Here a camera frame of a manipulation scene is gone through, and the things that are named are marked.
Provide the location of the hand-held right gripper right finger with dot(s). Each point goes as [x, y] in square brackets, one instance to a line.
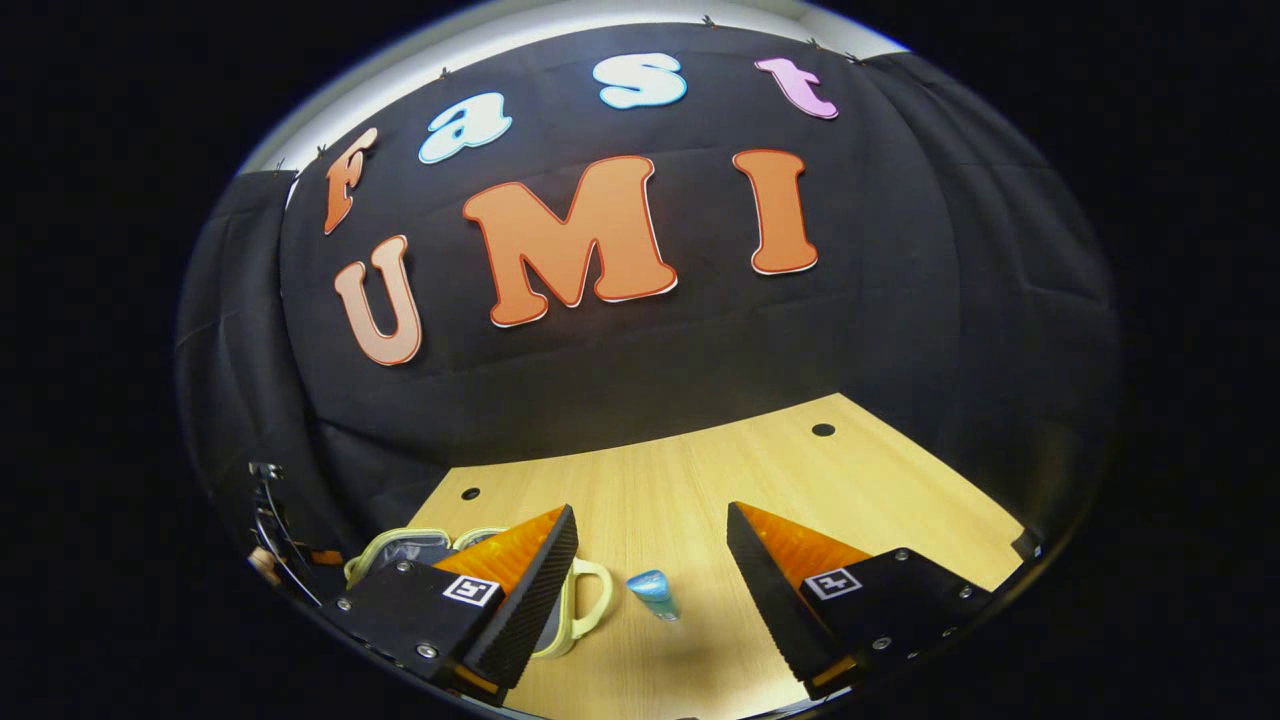
[775, 600]

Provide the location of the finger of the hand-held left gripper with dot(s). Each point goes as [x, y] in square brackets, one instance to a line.
[328, 557]

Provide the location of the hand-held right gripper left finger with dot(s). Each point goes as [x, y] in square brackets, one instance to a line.
[530, 600]

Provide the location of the blue skin care tube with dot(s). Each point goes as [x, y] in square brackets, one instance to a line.
[652, 590]

